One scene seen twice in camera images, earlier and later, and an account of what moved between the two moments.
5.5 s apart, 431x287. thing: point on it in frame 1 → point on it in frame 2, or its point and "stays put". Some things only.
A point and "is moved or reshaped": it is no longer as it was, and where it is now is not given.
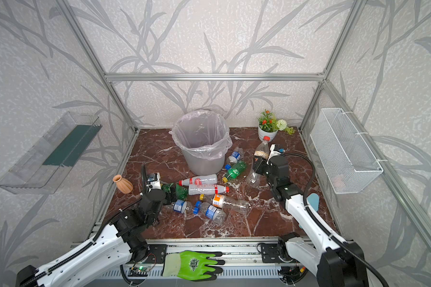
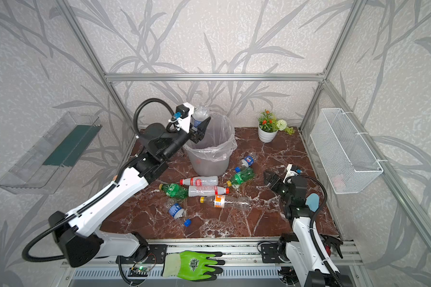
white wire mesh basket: (348, 161) stays put
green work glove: (193, 265) stays put
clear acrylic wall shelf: (51, 159) stays put
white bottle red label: (207, 189) stays put
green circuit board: (140, 268) stays put
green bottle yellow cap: (182, 191) stays put
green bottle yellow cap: (235, 171) → (242, 176)
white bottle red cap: (201, 179) stays put
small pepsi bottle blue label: (233, 159) → (248, 161)
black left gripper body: (145, 181) → (194, 130)
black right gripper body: (262, 166) → (279, 184)
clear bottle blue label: (217, 215) → (199, 114)
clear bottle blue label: (179, 205) is moved or reshaped
